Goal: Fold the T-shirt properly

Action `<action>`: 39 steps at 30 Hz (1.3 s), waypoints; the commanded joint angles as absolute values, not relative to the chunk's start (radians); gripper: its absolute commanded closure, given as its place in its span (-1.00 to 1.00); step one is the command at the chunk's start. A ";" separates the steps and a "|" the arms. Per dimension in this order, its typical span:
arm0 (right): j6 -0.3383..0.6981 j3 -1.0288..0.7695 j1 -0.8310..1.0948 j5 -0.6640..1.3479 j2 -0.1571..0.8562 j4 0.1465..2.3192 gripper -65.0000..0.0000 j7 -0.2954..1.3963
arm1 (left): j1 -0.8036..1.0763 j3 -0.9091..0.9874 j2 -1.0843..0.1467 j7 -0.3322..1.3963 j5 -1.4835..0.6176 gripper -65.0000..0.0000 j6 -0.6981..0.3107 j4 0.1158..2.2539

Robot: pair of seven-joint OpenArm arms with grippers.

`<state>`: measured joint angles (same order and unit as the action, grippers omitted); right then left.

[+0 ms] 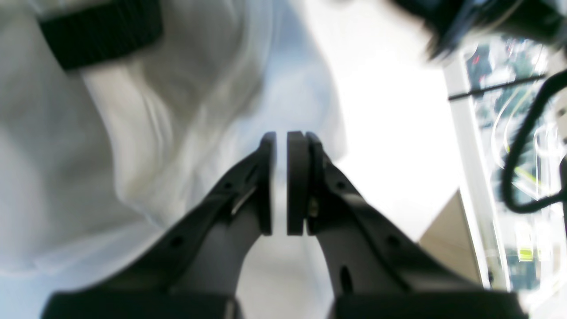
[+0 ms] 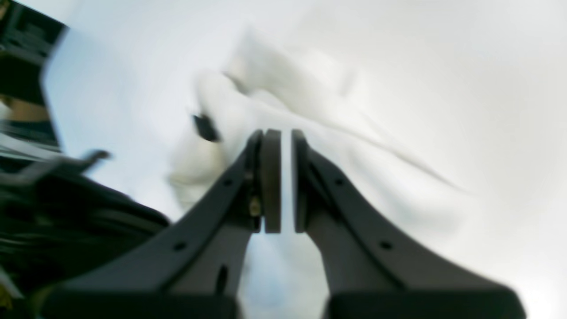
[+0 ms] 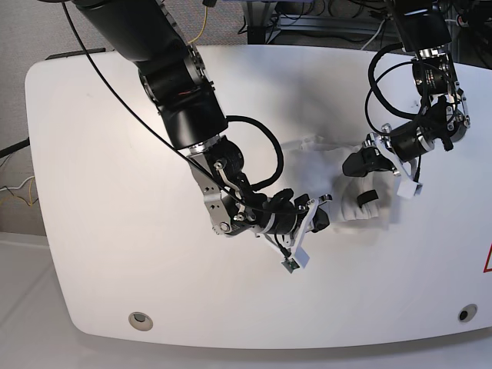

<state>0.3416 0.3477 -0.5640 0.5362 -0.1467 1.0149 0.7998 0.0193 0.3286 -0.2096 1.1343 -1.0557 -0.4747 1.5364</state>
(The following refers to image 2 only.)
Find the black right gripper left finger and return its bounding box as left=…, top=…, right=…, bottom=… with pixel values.
left=41, top=129, right=281, bottom=319

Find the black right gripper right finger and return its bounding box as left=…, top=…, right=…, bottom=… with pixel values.
left=291, top=129, right=527, bottom=319

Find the white printed T-shirt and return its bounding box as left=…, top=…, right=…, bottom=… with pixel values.
left=166, top=27, right=470, bottom=319

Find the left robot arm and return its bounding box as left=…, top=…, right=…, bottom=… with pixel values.
left=0, top=151, right=170, bottom=295

